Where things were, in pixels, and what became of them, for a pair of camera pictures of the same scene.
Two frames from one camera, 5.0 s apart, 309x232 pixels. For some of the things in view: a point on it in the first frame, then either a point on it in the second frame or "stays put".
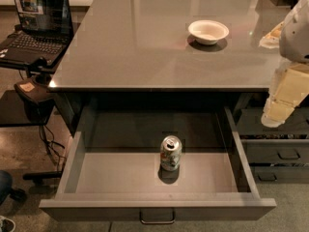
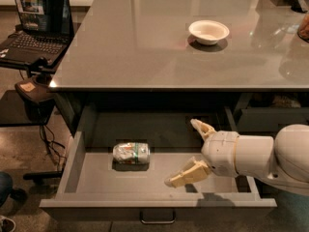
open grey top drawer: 156,164 stays put
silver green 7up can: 171,149 to 131,153
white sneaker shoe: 7,224 stays put
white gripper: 295,36 to 220,152
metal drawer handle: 156,221 stays put
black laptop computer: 46,26 stays put
